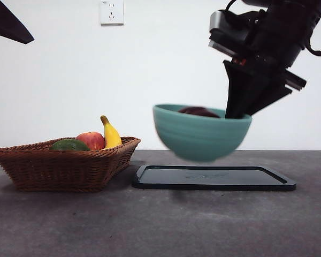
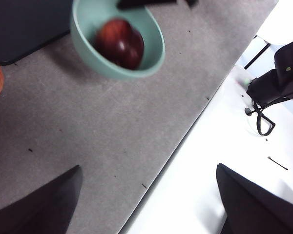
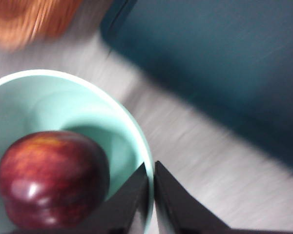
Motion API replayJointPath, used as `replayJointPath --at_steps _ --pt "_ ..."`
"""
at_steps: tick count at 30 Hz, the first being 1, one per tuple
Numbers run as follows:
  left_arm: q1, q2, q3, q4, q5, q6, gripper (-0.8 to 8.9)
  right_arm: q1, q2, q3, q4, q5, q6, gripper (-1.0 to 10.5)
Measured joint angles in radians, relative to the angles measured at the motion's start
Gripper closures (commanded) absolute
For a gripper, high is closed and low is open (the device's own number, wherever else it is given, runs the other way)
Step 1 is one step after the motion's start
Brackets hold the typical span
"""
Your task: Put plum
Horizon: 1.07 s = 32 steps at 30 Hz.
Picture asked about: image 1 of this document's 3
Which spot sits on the dark green rectangular tray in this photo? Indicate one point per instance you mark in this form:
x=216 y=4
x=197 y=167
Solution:
x=214 y=179

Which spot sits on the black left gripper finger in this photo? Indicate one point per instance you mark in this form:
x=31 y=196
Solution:
x=5 y=24

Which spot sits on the pale grey camera box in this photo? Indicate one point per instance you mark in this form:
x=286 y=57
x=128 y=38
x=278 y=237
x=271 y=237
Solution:
x=216 y=21

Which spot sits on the yellow banana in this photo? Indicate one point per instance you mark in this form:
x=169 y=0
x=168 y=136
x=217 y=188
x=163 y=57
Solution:
x=112 y=136

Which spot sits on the white wall socket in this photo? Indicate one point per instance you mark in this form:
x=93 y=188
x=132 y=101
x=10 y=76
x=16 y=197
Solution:
x=111 y=13

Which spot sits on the brown wicker basket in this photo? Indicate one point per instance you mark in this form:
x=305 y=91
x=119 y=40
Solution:
x=59 y=171

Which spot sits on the red orange peach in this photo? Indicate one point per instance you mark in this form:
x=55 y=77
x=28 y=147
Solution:
x=92 y=140

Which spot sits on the dark green fruit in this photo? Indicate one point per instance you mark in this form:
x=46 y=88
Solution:
x=68 y=146

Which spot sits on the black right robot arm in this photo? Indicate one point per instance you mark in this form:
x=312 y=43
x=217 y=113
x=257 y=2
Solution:
x=289 y=26

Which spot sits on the teal ceramic bowl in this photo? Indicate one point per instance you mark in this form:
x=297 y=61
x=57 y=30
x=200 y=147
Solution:
x=200 y=136

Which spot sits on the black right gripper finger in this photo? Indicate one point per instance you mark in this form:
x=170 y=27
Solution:
x=239 y=93
x=273 y=96

